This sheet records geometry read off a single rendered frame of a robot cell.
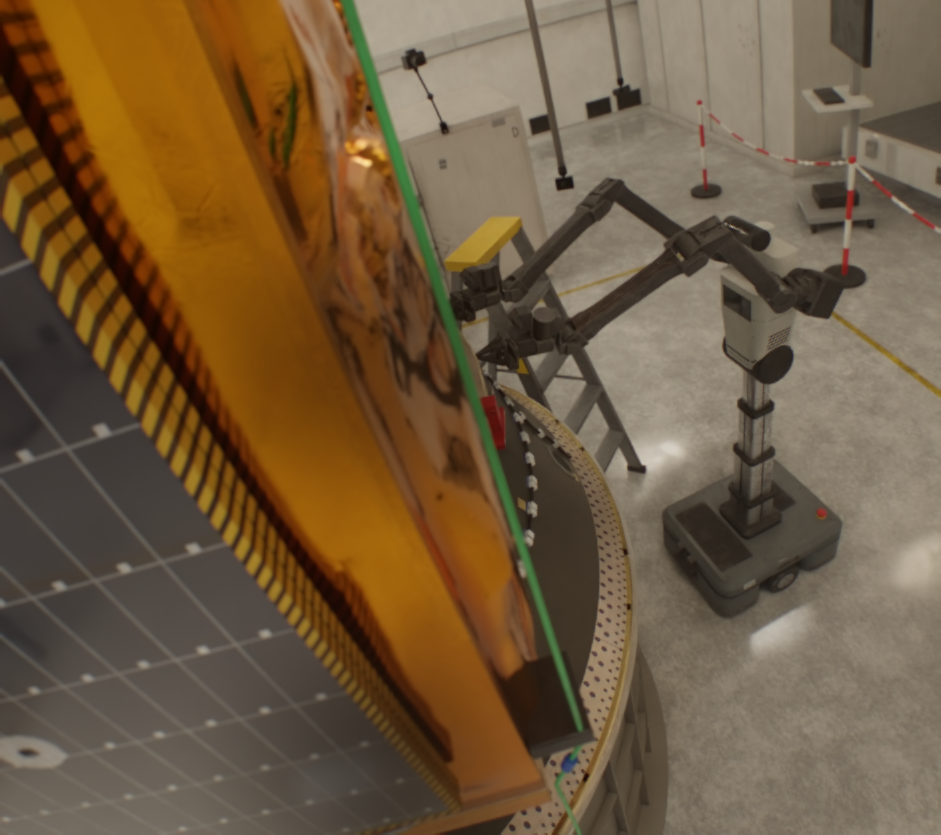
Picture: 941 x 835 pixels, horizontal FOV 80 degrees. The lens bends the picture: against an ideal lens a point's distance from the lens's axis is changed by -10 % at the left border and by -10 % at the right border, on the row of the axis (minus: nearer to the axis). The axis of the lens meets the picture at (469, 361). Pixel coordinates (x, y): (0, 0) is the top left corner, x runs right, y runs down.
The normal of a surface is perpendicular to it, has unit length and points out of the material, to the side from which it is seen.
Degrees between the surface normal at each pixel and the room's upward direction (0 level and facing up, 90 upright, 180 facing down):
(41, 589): 90
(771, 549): 0
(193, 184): 92
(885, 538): 0
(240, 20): 87
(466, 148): 90
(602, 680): 43
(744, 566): 0
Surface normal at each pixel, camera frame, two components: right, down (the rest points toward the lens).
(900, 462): -0.25, -0.79
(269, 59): 0.74, 0.25
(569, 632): 0.69, -0.36
